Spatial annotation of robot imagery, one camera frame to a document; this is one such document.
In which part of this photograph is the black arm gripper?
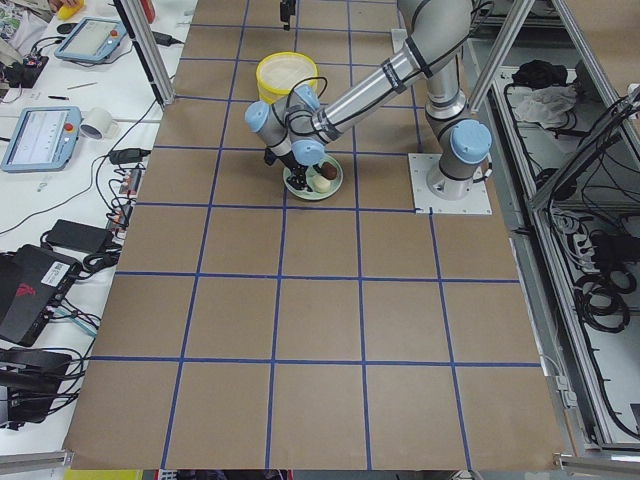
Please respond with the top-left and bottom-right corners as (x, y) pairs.
(264, 147), (307, 190)

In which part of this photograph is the white steamed bun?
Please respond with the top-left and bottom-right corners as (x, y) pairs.
(312, 175), (331, 194)

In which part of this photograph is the brown steamed bun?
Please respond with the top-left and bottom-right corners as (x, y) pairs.
(320, 162), (338, 180)

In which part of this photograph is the yellow top steamer layer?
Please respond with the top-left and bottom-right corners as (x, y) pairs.
(256, 51), (318, 97)

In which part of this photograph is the yellow steamer layer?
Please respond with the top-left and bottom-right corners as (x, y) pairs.
(257, 83), (292, 104)
(256, 51), (318, 97)

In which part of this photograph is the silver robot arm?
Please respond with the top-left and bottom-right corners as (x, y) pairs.
(245, 0), (492, 200)

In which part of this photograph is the yellow bottom steamer layer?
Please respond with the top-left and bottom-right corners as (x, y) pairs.
(257, 83), (292, 104)

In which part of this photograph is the light green round plate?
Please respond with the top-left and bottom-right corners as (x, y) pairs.
(282, 155), (343, 201)

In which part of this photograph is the white tape roll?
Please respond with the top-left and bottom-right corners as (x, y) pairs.
(80, 107), (119, 140)

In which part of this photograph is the black power adapter brick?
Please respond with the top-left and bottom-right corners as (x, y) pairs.
(40, 219), (114, 254)

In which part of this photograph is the upper blue teach pendant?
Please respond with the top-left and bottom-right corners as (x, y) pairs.
(54, 17), (126, 64)

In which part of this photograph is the blue teach pendant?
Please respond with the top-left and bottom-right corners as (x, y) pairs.
(54, 17), (126, 64)
(1, 106), (82, 173)

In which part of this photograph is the lower blue teach pendant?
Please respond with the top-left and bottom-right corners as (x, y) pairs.
(1, 106), (82, 173)

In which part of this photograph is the black red computer box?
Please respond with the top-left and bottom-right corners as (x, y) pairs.
(1, 244), (82, 347)

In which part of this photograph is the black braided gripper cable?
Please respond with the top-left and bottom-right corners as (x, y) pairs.
(284, 75), (329, 131)

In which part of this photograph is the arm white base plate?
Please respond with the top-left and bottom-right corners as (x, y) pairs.
(408, 153), (492, 215)

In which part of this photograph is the aluminium frame post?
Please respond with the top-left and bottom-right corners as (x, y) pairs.
(114, 0), (175, 109)

